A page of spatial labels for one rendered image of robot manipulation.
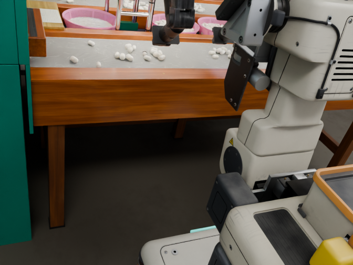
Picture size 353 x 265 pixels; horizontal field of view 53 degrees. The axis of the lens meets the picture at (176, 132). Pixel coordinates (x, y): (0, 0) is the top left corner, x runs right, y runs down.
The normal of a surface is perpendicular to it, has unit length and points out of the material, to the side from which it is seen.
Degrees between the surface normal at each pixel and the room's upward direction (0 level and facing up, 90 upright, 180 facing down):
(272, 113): 90
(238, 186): 0
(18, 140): 90
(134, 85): 90
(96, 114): 90
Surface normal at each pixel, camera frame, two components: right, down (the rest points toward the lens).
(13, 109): 0.35, 0.59
